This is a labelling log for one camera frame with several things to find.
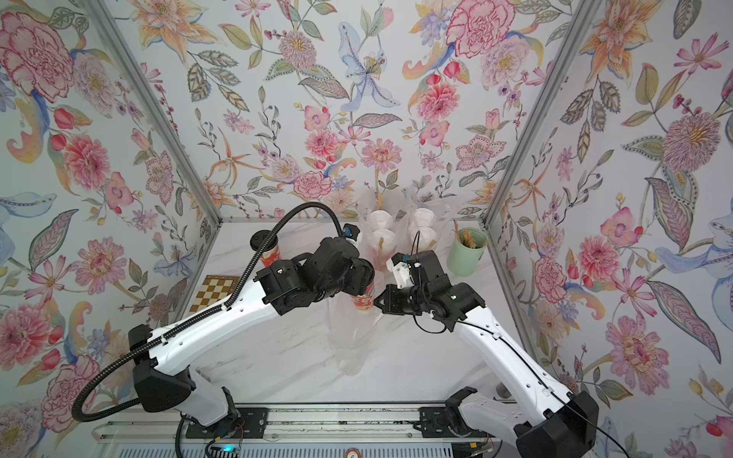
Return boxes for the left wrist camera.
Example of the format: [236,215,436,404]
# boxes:
[343,223,363,247]

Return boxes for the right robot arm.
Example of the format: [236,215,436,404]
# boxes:
[374,251,599,457]

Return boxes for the black lid red cup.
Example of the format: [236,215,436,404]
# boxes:
[351,284,374,312]
[249,230,281,267]

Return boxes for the green cup holder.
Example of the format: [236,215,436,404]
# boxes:
[448,227,488,277]

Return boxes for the white lid red back cup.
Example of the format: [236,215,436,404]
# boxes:
[370,229,396,272]

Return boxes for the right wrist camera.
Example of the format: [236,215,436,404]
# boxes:
[387,250,447,289]

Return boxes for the white lid red cup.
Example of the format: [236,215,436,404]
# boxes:
[366,210,394,232]
[370,229,396,272]

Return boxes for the white lid beige cup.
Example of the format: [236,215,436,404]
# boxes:
[410,226,438,253]

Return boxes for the white lid floral cup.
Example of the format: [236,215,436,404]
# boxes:
[410,207,436,228]

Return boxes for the black corrugated cable conduit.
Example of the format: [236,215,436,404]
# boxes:
[71,201,345,424]

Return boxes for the clear plastic carrier bag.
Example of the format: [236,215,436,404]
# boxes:
[404,192,459,254]

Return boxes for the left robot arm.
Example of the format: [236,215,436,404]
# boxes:
[134,238,374,427]

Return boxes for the wooden chessboard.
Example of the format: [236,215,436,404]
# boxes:
[188,275,240,314]

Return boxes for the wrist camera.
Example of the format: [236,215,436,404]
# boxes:
[343,223,363,247]
[387,250,447,289]

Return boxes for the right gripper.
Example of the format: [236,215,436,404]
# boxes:
[375,286,434,316]

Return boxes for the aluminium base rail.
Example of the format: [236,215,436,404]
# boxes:
[92,399,529,445]

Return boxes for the wooden stir sticks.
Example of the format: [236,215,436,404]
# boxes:
[454,221,486,249]

